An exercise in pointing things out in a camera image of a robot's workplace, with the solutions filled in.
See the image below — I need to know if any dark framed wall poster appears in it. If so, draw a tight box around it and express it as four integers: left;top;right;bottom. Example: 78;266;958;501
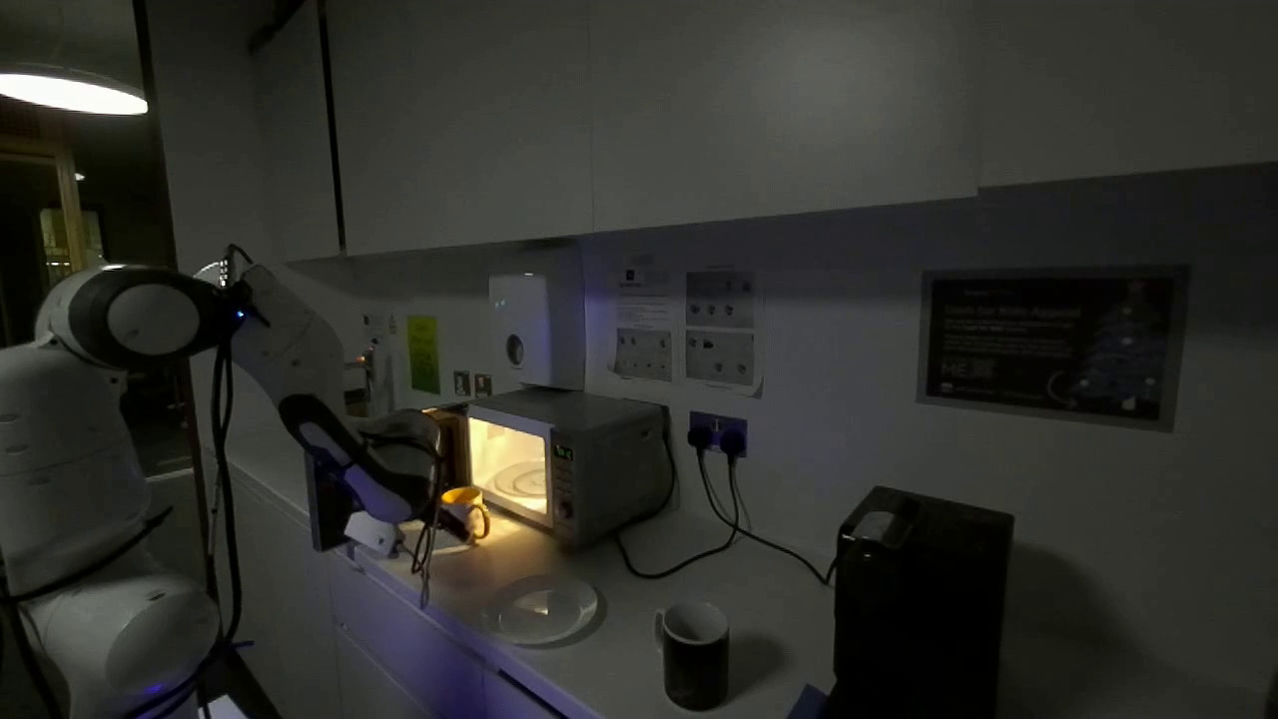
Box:
916;262;1192;432

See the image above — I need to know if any black coffee machine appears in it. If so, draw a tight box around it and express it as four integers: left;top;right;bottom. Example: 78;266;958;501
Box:
833;485;1018;719

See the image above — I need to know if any black mug with white rim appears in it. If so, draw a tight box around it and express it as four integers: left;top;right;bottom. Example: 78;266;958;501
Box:
655;597;737;710

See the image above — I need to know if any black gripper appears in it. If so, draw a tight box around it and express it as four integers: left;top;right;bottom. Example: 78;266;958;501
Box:
385;493;453;553

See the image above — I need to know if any white mug with yellow handle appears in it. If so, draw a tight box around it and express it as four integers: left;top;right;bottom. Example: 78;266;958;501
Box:
437;485;497;547

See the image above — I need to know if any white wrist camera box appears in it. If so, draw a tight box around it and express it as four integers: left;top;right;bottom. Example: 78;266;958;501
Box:
341;510;404;561

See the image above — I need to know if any silver microwave oven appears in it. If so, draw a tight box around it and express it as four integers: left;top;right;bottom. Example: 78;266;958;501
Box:
456;386;674;555

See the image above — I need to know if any black microwave door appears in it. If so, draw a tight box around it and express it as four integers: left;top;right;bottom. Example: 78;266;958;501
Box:
307;405;462;553

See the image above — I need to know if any black power cable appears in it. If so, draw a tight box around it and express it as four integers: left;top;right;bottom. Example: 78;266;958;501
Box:
613;449;743;587
717;453;843;591

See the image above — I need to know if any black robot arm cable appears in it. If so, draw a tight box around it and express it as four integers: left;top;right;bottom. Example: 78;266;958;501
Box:
191;238;263;654

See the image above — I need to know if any double socket with black plugs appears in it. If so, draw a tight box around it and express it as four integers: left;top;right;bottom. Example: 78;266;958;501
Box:
687;408;751;462

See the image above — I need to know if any green clean after use poster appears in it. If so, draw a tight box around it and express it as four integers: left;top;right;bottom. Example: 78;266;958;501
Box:
404;310;448;398

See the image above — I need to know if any round ceiling lamp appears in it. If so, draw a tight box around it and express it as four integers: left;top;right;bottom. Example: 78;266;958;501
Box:
0;68;151;121

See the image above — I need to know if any white wall socket with label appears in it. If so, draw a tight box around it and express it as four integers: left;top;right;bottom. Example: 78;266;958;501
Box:
613;260;674;384
683;266;759;392

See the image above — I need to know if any white upper cabinet door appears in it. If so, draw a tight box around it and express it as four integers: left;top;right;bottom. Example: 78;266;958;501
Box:
975;0;1278;193
252;0;336;262
323;0;594;257
593;0;982;234

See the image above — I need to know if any white round plate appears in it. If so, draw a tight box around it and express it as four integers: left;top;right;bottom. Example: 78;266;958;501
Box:
482;570;609;650

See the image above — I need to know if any white paper towel dispenser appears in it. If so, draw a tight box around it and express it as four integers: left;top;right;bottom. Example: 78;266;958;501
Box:
488;270;554;392

